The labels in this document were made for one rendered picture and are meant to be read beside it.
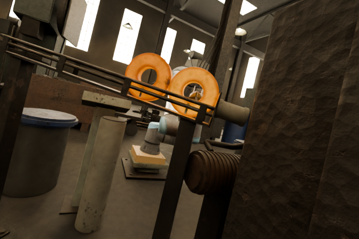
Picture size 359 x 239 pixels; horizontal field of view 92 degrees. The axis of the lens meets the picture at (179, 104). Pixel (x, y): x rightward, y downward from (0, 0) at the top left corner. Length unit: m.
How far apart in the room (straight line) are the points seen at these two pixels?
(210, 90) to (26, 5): 5.25
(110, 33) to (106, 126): 11.98
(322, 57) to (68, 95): 2.58
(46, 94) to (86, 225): 1.92
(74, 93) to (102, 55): 9.83
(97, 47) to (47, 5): 7.34
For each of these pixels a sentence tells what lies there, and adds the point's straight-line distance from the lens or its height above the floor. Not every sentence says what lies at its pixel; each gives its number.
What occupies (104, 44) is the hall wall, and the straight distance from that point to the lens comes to 12.54.
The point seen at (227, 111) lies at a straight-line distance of 0.51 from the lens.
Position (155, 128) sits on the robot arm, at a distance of 1.57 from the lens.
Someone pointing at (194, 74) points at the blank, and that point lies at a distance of 0.54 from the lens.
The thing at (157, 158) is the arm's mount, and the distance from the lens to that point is 1.57.
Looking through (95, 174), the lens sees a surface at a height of 0.27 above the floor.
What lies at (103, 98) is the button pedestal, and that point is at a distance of 0.98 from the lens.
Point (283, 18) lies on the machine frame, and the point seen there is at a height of 0.85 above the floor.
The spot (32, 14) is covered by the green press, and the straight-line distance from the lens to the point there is 5.44.
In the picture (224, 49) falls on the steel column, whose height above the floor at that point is 2.05.
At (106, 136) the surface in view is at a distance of 0.85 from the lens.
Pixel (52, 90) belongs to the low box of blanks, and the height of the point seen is 0.47.
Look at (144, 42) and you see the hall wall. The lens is 12.96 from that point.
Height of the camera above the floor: 0.65
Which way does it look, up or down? level
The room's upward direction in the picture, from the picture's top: 14 degrees clockwise
